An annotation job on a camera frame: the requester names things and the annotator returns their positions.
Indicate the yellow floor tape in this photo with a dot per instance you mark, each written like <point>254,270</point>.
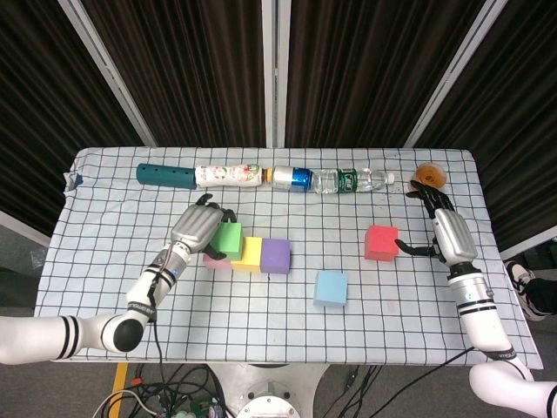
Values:
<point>120,376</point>

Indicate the teal cylindrical case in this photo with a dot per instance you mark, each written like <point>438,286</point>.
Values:
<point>165,176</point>

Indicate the pink foam cube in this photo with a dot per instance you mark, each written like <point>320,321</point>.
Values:
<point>217,264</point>

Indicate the silver blue drink can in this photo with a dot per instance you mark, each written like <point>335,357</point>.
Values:
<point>291,178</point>

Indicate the white floral drink bottle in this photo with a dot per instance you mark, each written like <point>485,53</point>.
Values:
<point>226,176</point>

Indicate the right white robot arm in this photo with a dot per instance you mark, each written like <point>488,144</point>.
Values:
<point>483,318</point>

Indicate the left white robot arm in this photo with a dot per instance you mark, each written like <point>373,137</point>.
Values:
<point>43,337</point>

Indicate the white black grid tablecloth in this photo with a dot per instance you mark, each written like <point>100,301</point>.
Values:
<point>278,326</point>

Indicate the green foam cube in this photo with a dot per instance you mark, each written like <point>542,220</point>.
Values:
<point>230,239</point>

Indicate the clear cup with orange contents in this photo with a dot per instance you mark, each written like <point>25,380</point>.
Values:
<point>431,174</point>

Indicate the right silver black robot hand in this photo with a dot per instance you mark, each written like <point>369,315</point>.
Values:
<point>454,237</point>

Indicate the yellow foam cube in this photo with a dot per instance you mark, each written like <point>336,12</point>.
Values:
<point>247,259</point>

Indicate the white aluminium frame bar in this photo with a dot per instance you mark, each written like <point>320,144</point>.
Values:
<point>24,228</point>
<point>533,244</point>

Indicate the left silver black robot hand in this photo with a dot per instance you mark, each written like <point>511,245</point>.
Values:
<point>196,226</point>

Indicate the black pleated curtain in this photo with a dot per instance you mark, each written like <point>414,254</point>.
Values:
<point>35,109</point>
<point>183,65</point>
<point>522,109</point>
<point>361,65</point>

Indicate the teal tape piece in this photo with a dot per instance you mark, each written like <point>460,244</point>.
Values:
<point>76,180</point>

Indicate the red foam cube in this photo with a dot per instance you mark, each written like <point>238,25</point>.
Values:
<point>380,244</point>

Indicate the black trouser leg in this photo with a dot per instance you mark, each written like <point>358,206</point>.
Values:
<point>546,296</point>

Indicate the light blue foam cube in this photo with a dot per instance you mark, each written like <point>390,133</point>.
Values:
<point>330,289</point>

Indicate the clear green-label water bottle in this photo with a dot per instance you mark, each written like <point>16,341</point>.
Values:
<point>348,181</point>

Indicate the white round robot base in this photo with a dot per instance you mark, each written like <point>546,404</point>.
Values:
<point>270,392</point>

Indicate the white aluminium frame post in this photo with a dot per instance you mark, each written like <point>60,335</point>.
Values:
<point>275,65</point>
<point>454,74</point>
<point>109,74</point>

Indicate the white black sneaker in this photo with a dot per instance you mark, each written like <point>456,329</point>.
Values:
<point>520,283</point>

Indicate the purple foam cube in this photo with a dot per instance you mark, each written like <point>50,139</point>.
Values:
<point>275,257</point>

